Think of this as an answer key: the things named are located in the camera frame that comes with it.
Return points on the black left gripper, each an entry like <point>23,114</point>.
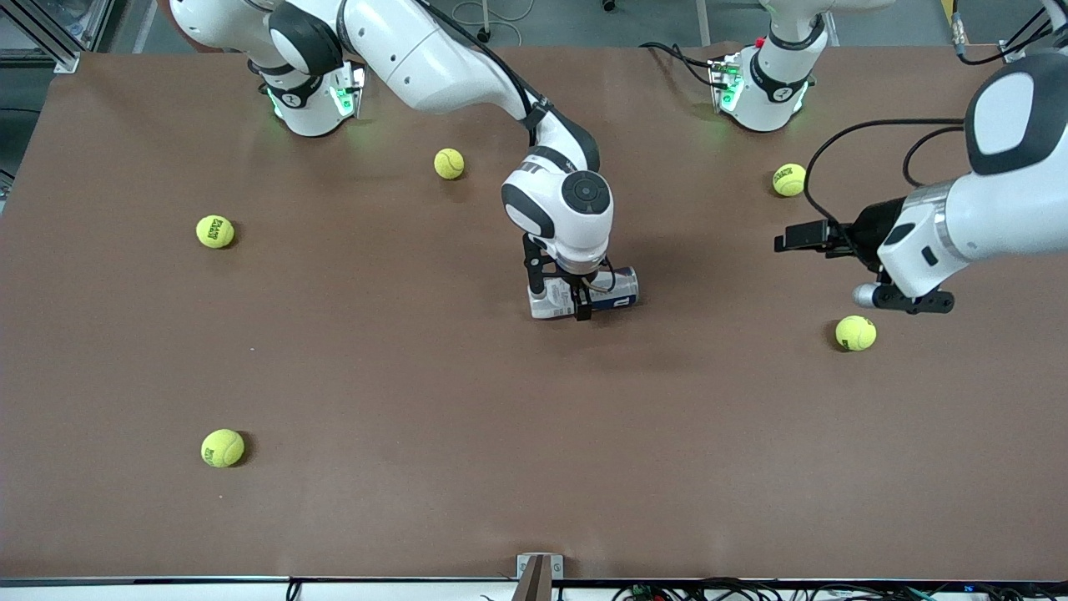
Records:
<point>871,225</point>

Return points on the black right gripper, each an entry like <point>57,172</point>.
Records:
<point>581,302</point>

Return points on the clear plastic tennis can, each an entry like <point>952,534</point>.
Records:
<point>622,292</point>

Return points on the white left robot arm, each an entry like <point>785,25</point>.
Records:
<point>1001,200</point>

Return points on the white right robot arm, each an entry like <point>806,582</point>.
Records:
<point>434,58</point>

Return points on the yellow-green tennis ball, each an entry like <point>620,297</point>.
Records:
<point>856,333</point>
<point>449,164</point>
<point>789,179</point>
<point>215,231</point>
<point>223,448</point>

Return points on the white stand leg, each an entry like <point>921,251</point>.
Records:
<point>701,25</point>

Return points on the stand pole with caster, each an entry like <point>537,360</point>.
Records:
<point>482,33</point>

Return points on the yellow floor tape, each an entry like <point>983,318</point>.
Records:
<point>948,7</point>

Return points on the grey metal bracket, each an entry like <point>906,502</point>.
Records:
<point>557,568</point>

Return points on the aluminium frame post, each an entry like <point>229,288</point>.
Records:
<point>67,60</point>
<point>1012,52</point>

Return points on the brown camera post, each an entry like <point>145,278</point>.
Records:
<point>534,584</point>

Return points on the white table edge rail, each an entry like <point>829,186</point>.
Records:
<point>167,591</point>

